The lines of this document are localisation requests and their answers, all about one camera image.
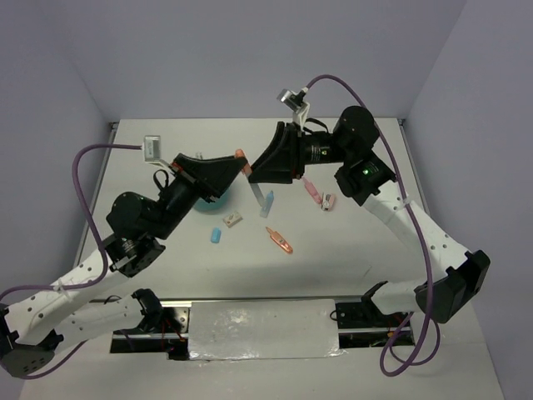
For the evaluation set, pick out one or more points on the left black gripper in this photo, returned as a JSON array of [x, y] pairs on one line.
[[211, 179]]

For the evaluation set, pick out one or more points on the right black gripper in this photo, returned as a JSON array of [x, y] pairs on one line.
[[284, 157]]

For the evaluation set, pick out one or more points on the blue highlighter marker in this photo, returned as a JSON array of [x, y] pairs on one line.
[[266, 208]]

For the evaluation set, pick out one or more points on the blue marker cap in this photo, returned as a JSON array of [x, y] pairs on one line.
[[216, 235]]

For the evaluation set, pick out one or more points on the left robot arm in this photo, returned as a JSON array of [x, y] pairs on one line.
[[61, 315]]

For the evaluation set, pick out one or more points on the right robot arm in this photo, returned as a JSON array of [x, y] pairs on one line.
[[456, 272]]

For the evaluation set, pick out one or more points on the teal round organizer container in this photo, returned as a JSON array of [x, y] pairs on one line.
[[203, 206]]

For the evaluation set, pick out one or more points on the white eraser box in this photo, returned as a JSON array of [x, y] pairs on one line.
[[232, 219]]

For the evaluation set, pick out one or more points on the orange utility cutter pen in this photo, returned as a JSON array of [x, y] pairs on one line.
[[279, 240]]

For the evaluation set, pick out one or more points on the silver foil cover plate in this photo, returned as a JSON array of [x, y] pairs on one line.
[[262, 330]]

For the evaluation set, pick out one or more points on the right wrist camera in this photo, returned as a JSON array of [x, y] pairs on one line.
[[297, 103]]

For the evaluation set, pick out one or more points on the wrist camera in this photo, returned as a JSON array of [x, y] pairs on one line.
[[152, 149], [297, 103]]

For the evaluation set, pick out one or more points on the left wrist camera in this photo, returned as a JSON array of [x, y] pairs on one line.
[[152, 149]]

